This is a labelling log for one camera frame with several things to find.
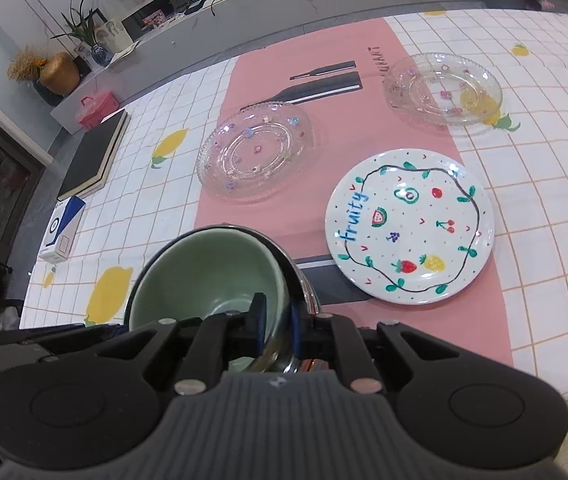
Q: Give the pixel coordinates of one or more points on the green plant in blue vase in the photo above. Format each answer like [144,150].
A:
[91,35]

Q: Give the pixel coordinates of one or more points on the white fruit-pattern plate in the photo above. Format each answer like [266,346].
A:
[409,227]

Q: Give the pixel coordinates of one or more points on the orange steel-lined bowl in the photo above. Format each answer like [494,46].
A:
[313,364]

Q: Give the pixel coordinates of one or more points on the clear glass flower-dotted plate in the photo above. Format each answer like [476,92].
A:
[256,152]
[441,90]

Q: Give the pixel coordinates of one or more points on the white drawing card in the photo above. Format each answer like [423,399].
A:
[113,34]

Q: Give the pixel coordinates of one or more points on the blue and white box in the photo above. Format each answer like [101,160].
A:
[61,232]

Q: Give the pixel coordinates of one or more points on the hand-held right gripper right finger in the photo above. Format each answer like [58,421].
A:
[298,330]

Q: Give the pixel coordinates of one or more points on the black notebook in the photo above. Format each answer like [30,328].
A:
[91,160]

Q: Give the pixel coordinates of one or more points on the gold vase with dried flowers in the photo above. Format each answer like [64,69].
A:
[58,72]

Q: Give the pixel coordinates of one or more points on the white checked lemon-print tablecloth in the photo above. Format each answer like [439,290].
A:
[539,185]

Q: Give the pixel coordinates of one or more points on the pink bottle-print table mat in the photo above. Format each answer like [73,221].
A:
[314,125]

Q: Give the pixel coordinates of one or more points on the pink storage box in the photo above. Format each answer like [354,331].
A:
[94,110]

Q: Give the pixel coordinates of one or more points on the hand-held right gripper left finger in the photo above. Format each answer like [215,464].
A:
[259,317]

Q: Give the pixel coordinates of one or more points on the light green ceramic bowl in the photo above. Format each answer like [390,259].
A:
[203,270]

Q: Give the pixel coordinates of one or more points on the small pink photo frame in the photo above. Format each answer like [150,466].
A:
[153,19]

